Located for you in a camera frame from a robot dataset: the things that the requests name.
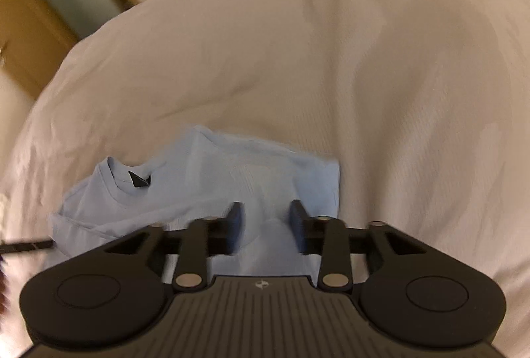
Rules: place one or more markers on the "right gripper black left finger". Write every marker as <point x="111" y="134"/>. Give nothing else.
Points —
<point x="203" y="239"/>

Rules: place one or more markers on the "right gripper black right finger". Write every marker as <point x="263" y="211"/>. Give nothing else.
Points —
<point x="333" y="241"/>

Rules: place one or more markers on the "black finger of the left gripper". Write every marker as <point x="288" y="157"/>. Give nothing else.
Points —
<point x="26" y="246"/>

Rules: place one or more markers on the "light blue t-shirt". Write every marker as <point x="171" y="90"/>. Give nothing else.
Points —
<point x="201" y="175"/>

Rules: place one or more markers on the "white bed sheet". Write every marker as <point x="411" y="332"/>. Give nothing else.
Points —
<point x="425" y="104"/>

